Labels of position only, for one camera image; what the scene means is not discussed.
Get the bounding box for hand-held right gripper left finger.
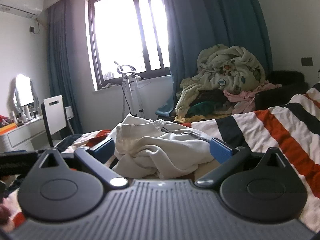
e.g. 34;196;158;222
37;139;128;189

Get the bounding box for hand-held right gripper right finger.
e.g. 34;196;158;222
195;137;288;188

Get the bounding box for white pants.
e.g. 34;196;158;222
110;114;213;180

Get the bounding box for white dressing table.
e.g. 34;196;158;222
0;116;51;153

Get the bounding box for dark blue cloth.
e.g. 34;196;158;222
57;133;84;153

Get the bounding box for yellow cloth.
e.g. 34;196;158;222
174;114;233;125

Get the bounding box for striped blanket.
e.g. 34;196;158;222
0;81;320;233

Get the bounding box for green garment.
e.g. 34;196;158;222
187;101;217;118

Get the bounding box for row of cosmetic bottles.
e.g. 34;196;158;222
10;104;38;125

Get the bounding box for dark brown garment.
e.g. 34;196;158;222
197;89;228;106

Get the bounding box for white chair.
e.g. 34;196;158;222
42;95;75;136

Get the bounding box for pink garment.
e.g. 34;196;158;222
223;82;283;115

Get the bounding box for vanity mirror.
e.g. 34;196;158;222
12;74;38;113

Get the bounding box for pile of laundry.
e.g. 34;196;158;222
175;44;267;118

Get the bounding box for narrow blue curtain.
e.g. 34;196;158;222
46;0;83;135

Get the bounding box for black armchair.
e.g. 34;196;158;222
254;70;310;111

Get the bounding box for dark framed window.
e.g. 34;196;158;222
85;0;173;92

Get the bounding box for wide blue curtain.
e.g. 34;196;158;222
156;0;273;117

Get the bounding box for white air conditioner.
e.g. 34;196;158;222
0;0;44;18

